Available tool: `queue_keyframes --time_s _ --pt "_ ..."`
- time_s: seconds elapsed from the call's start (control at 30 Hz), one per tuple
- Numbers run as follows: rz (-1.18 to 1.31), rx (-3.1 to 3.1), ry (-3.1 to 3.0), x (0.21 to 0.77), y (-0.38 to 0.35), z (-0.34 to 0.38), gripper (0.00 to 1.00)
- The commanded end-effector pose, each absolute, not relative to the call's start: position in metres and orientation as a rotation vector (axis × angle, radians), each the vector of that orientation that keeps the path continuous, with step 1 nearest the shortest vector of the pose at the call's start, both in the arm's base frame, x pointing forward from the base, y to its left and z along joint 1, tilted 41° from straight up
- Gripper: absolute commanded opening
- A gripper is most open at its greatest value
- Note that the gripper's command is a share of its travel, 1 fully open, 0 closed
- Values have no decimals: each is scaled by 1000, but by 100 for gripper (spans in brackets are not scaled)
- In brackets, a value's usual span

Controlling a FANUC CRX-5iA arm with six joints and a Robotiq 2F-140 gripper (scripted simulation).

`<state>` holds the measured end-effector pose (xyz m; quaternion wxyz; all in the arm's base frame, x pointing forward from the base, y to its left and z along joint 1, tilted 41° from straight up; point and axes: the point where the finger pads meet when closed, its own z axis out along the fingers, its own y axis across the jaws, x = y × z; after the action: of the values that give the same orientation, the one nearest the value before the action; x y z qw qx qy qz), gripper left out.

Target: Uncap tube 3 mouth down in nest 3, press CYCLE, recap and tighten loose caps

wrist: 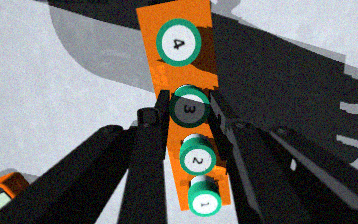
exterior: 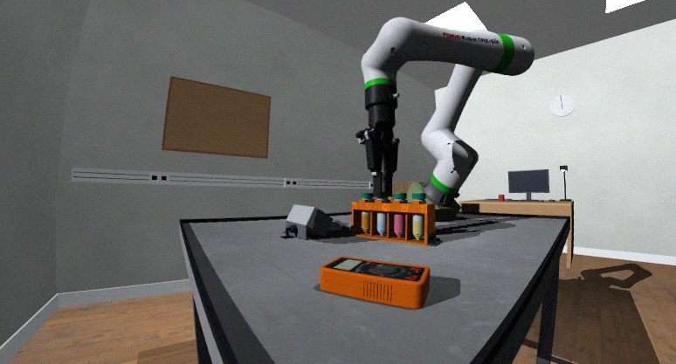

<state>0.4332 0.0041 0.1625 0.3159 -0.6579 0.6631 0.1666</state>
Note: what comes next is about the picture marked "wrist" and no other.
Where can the orange digital multimeter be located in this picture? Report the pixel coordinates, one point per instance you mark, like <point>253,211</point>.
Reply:
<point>11,185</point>

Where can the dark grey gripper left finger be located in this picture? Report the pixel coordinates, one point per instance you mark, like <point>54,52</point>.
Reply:
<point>76,190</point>

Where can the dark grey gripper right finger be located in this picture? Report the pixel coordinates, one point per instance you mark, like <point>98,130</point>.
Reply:
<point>263,191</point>

